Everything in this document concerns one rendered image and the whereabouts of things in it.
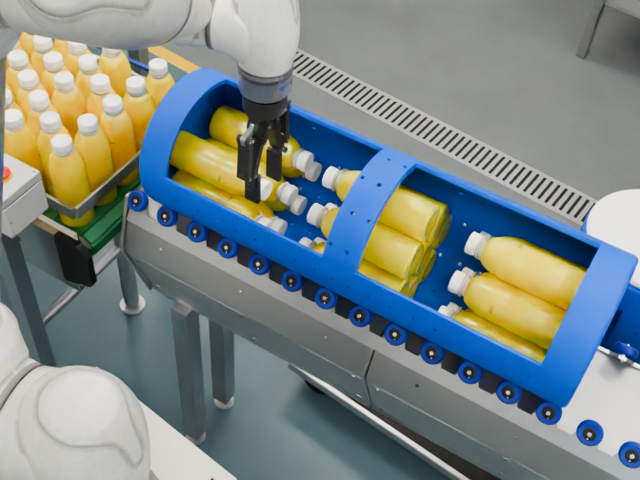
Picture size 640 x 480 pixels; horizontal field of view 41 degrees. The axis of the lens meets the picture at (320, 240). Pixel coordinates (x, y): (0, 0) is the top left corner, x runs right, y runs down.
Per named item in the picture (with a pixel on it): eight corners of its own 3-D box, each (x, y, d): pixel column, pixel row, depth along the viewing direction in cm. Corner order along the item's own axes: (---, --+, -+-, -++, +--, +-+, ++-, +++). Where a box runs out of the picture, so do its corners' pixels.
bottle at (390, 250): (427, 249, 154) (332, 204, 160) (422, 238, 148) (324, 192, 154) (408, 284, 154) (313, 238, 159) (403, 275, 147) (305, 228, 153)
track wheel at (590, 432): (608, 430, 145) (609, 426, 147) (582, 416, 146) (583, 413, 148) (596, 452, 146) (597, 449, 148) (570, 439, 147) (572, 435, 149)
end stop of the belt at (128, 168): (79, 219, 174) (76, 209, 172) (75, 217, 174) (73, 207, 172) (197, 113, 198) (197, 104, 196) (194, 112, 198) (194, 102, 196)
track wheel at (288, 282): (302, 270, 163) (306, 269, 165) (280, 268, 165) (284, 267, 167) (300, 293, 164) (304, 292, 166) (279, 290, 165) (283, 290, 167)
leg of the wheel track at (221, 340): (226, 413, 254) (221, 279, 207) (210, 404, 256) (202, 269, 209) (237, 399, 257) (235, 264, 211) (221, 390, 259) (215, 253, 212)
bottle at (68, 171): (92, 229, 179) (79, 159, 165) (57, 228, 179) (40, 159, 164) (97, 203, 184) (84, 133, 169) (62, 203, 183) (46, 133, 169)
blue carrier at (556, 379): (550, 438, 148) (599, 348, 126) (146, 227, 174) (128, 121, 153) (605, 323, 164) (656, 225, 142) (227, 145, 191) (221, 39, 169)
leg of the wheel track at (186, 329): (198, 450, 246) (186, 318, 199) (181, 440, 247) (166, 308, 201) (210, 434, 249) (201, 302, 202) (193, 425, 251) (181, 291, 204)
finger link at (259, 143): (272, 123, 146) (269, 125, 145) (260, 180, 152) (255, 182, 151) (253, 113, 147) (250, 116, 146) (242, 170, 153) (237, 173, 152)
